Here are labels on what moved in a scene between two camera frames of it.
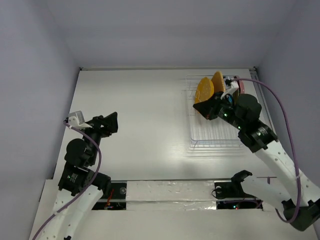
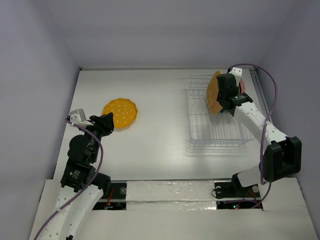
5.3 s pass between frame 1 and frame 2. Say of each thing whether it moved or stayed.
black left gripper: stayed
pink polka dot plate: stayed
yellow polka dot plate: moved
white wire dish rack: stayed
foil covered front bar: stayed
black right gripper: moved
